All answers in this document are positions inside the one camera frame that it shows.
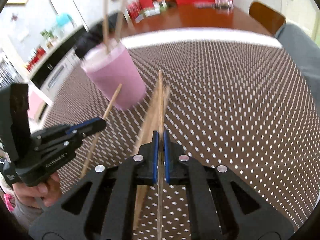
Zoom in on person's left hand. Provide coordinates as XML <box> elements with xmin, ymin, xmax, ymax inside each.
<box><xmin>12</xmin><ymin>172</ymin><xmax>62</xmax><ymax>208</ymax></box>

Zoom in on red cola can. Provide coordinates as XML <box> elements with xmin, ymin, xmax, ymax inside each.
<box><xmin>126</xmin><ymin>0</ymin><xmax>142</xmax><ymax>21</ymax></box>

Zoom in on light blue humidifier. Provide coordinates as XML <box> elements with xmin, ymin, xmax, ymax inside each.
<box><xmin>56</xmin><ymin>13</ymin><xmax>75</xmax><ymax>31</ymax></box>

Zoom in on brown wooden chair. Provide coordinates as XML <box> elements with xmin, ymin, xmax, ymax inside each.
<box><xmin>249</xmin><ymin>1</ymin><xmax>286</xmax><ymax>35</ymax></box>

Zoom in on pink cylindrical cup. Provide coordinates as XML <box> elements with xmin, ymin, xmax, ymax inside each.
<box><xmin>81</xmin><ymin>41</ymin><xmax>146</xmax><ymax>110</ymax></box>

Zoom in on white black sideboard cabinet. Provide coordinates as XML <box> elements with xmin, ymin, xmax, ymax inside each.
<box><xmin>28</xmin><ymin>25</ymin><xmax>86</xmax><ymax>104</ymax></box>

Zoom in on grey cushioned chair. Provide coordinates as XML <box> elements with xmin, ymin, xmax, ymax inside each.
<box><xmin>275</xmin><ymin>23</ymin><xmax>320</xmax><ymax>107</ymax></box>

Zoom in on brown polka dot placemat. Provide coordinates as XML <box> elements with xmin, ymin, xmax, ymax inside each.
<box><xmin>42</xmin><ymin>39</ymin><xmax>318</xmax><ymax>240</ymax></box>

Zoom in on clear packaged items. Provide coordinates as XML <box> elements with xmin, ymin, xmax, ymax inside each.
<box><xmin>214</xmin><ymin>0</ymin><xmax>233</xmax><ymax>10</ymax></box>

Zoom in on red tin box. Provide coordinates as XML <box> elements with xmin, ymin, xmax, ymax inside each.
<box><xmin>26</xmin><ymin>46</ymin><xmax>46</xmax><ymax>72</ymax></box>

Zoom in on pink blanket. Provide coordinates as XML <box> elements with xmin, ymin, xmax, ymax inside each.
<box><xmin>28</xmin><ymin>91</ymin><xmax>48</xmax><ymax>122</ymax></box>

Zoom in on wooden chopstick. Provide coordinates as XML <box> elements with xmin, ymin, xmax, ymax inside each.
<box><xmin>131</xmin><ymin>84</ymin><xmax>159</xmax><ymax>231</ymax></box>
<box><xmin>103</xmin><ymin>0</ymin><xmax>110</xmax><ymax>54</ymax></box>
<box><xmin>157</xmin><ymin>70</ymin><xmax>164</xmax><ymax>240</ymax></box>
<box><xmin>79</xmin><ymin>83</ymin><xmax>123</xmax><ymax>179</ymax></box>
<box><xmin>114</xmin><ymin>0</ymin><xmax>128</xmax><ymax>43</ymax></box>

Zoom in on small green potted plant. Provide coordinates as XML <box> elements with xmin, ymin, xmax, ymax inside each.
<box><xmin>41</xmin><ymin>29</ymin><xmax>57</xmax><ymax>48</ymax></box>

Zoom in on green tray with items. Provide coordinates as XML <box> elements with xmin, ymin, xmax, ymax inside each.
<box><xmin>142</xmin><ymin>0</ymin><xmax>168</xmax><ymax>17</ymax></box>

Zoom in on black jacket on chair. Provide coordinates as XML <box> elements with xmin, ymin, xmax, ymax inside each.
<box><xmin>75</xmin><ymin>12</ymin><xmax>118</xmax><ymax>59</ymax></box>

